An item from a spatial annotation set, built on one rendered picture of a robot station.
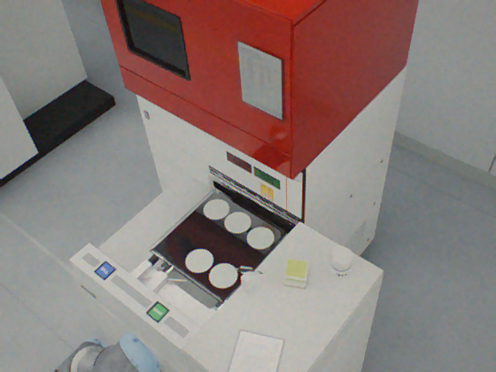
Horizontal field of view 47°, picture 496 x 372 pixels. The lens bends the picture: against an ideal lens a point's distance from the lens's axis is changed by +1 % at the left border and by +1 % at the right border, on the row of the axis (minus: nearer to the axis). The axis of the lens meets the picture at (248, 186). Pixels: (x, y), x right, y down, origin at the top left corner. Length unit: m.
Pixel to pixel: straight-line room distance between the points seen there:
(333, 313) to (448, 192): 1.82
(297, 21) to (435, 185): 2.24
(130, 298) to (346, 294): 0.71
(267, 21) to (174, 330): 0.99
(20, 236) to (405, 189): 2.28
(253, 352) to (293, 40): 0.93
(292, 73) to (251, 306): 0.77
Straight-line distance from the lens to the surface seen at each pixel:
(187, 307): 1.98
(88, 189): 3.63
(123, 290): 1.97
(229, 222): 2.14
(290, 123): 1.65
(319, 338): 1.81
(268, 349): 1.79
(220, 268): 2.02
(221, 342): 1.81
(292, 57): 1.50
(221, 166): 2.17
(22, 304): 3.28
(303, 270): 1.85
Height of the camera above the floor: 2.59
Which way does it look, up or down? 49 degrees down
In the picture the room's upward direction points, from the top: 5 degrees counter-clockwise
